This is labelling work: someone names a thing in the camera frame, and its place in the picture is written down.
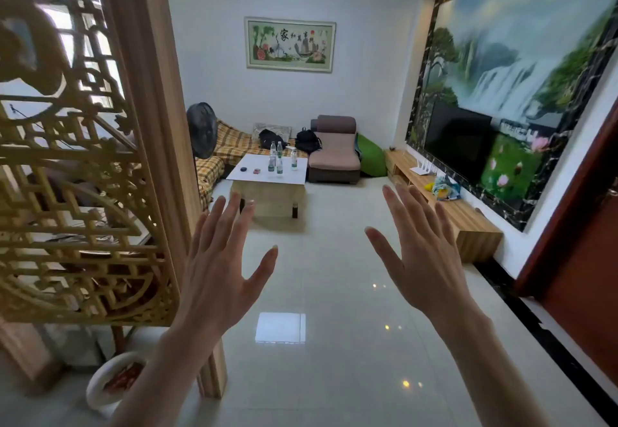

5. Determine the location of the person's right hand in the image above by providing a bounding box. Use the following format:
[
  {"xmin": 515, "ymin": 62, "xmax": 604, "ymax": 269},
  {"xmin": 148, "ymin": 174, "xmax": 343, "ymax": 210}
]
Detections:
[{"xmin": 364, "ymin": 183, "xmax": 477, "ymax": 329}]

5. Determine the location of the person's left hand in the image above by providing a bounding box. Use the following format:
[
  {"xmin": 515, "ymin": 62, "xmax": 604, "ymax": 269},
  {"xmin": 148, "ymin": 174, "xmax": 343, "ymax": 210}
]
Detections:
[{"xmin": 171, "ymin": 192, "xmax": 279, "ymax": 341}]

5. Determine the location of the person's left forearm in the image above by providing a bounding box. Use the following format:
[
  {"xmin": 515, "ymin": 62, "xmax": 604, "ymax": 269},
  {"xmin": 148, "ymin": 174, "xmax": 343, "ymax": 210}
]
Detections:
[{"xmin": 110, "ymin": 326, "xmax": 227, "ymax": 427}]

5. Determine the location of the person's right forearm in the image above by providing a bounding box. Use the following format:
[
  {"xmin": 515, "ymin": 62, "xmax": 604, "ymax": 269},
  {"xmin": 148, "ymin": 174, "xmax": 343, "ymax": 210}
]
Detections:
[{"xmin": 431, "ymin": 305, "xmax": 552, "ymax": 427}]

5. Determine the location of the wooden television cabinet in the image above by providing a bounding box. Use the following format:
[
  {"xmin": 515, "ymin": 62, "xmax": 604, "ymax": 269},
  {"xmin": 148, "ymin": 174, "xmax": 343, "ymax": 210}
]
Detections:
[{"xmin": 384, "ymin": 149, "xmax": 504, "ymax": 264}]

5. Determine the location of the colourful plastic bag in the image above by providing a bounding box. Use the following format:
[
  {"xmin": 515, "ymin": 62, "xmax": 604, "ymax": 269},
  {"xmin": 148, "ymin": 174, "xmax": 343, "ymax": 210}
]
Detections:
[{"xmin": 431, "ymin": 175, "xmax": 462, "ymax": 202}]

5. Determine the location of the white top coffee table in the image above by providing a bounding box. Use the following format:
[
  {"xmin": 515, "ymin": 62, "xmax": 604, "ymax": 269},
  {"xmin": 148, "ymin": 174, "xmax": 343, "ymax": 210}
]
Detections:
[{"xmin": 226, "ymin": 153, "xmax": 309, "ymax": 220}]

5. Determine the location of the green bean bag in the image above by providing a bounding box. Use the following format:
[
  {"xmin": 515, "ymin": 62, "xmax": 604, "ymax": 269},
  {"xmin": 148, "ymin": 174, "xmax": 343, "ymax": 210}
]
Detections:
[{"xmin": 355, "ymin": 133, "xmax": 388, "ymax": 178}]

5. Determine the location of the yellow plaid sofa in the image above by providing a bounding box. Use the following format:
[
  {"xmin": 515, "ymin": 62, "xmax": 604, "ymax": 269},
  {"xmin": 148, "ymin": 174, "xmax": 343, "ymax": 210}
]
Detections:
[{"xmin": 194, "ymin": 120, "xmax": 310, "ymax": 212}]

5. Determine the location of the black flat television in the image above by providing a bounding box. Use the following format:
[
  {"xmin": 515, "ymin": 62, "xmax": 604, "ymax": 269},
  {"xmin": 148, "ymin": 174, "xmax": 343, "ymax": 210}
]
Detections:
[{"xmin": 423, "ymin": 100, "xmax": 494, "ymax": 186}]

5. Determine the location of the black backpack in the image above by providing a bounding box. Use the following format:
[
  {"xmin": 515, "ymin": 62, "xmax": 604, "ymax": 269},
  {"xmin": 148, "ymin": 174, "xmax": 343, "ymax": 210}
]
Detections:
[
  {"xmin": 295, "ymin": 127, "xmax": 323, "ymax": 155},
  {"xmin": 258, "ymin": 129, "xmax": 289, "ymax": 151}
]

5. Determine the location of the black standing fan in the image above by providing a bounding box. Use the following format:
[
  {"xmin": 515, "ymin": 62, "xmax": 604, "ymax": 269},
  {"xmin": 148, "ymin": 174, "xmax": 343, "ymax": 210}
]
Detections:
[{"xmin": 186, "ymin": 102, "xmax": 219, "ymax": 160}]

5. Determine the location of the grey cushion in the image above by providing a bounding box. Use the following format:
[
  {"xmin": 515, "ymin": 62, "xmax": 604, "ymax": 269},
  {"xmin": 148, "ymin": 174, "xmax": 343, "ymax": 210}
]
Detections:
[{"xmin": 251, "ymin": 123, "xmax": 293, "ymax": 144}]

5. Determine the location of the brown chaise seat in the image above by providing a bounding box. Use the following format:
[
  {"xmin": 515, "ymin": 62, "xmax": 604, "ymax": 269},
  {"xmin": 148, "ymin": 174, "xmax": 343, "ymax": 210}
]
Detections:
[{"xmin": 307, "ymin": 115, "xmax": 362, "ymax": 185}]

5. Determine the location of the brown wooden door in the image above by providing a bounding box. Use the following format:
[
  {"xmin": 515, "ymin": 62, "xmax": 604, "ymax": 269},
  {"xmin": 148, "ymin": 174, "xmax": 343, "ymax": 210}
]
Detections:
[{"xmin": 514, "ymin": 97, "xmax": 618, "ymax": 390}]

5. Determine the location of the carved wooden lattice screen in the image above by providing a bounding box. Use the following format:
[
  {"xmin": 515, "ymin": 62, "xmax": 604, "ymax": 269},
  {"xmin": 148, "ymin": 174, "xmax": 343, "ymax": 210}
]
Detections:
[{"xmin": 0, "ymin": 0, "xmax": 228, "ymax": 399}]

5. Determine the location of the white round basin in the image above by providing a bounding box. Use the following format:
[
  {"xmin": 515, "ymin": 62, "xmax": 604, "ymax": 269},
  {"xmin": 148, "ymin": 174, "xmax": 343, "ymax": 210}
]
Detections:
[{"xmin": 85, "ymin": 350, "xmax": 148, "ymax": 414}]

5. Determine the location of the waterfall landscape mural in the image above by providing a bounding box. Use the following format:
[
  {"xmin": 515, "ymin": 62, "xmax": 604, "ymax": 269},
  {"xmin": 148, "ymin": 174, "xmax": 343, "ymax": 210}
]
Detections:
[{"xmin": 405, "ymin": 0, "xmax": 618, "ymax": 233}]

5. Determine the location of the framed embroidery picture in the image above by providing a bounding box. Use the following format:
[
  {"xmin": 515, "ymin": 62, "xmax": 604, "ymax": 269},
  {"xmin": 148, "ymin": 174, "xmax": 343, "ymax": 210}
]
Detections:
[{"xmin": 244, "ymin": 17, "xmax": 337, "ymax": 74}]

